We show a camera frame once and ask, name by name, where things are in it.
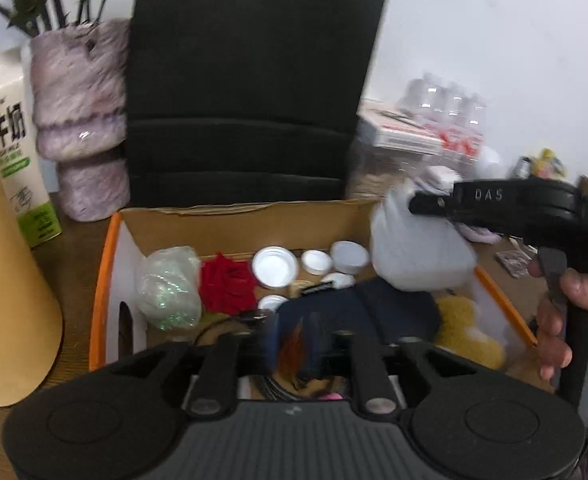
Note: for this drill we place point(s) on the large white round lid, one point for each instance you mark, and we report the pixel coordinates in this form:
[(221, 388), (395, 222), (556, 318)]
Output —
[(275, 267)]

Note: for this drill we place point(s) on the yellow pink snack packet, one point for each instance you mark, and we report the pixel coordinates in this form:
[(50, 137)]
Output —
[(549, 162)]

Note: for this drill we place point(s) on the purple towel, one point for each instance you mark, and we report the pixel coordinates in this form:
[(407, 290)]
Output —
[(479, 234)]

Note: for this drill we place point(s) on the navy blue cap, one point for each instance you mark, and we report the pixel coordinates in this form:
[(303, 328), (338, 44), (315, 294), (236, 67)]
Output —
[(384, 310)]

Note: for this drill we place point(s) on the yellow thermos jug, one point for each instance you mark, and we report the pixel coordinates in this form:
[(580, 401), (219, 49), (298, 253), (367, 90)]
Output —
[(8, 285)]

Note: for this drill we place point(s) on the small patterned packet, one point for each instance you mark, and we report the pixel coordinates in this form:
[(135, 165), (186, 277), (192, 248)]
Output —
[(514, 261)]

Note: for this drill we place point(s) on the pink fuzzy vase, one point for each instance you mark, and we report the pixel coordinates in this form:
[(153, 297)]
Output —
[(78, 110)]

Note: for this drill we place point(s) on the red cardboard box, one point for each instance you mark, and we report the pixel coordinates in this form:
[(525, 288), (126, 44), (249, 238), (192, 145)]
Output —
[(183, 230)]

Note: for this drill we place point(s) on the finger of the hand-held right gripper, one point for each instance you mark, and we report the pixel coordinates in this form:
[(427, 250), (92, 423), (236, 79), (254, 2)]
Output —
[(431, 205)]

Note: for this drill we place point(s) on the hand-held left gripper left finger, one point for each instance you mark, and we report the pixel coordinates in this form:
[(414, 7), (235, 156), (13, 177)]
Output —
[(269, 345)]

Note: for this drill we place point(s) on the brown orange feather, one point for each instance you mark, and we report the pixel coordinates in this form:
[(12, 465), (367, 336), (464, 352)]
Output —
[(294, 347)]

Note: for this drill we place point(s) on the white round device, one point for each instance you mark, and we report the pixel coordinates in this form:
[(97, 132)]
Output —
[(490, 159)]

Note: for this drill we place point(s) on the red fabric flower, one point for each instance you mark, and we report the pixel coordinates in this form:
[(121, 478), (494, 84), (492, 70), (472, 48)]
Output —
[(226, 285)]

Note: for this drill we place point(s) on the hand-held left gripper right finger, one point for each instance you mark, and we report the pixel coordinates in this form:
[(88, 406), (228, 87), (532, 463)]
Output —
[(359, 355)]

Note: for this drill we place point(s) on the white green milk carton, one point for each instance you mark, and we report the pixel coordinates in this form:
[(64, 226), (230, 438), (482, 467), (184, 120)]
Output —
[(18, 160)]

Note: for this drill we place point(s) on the white yellow alpaca plush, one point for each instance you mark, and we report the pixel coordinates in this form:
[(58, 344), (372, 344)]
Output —
[(466, 330)]

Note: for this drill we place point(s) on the black paper bag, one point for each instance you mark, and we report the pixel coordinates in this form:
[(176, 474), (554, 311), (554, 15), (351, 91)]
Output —
[(254, 85)]

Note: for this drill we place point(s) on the white plastic tub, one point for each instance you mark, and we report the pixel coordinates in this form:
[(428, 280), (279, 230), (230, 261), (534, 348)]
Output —
[(444, 176)]

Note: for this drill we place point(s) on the clear storage container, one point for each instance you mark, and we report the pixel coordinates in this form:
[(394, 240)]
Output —
[(374, 175)]

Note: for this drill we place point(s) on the iridescent glitter pouch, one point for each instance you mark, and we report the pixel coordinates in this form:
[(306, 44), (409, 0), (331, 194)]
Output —
[(168, 285)]

